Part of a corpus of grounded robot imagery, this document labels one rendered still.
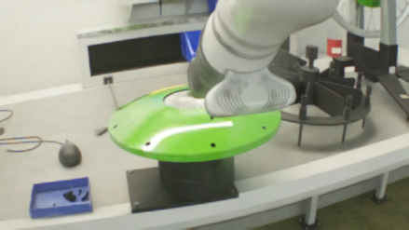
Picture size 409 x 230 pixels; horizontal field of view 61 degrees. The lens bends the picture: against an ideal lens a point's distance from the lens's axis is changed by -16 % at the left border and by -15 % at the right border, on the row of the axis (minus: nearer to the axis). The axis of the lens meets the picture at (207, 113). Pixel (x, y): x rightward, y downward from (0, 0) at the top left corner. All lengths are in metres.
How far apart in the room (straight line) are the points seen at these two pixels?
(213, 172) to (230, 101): 0.35
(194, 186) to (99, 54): 0.97
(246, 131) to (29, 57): 1.13
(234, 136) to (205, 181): 0.13
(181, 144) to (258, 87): 0.24
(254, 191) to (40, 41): 1.09
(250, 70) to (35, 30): 1.27
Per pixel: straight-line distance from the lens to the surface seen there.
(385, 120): 1.13
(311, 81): 1.02
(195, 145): 0.60
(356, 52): 1.37
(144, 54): 1.61
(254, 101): 0.39
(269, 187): 0.79
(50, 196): 0.82
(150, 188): 0.78
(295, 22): 0.27
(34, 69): 1.61
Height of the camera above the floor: 1.33
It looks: 22 degrees down
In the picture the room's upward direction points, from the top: 3 degrees counter-clockwise
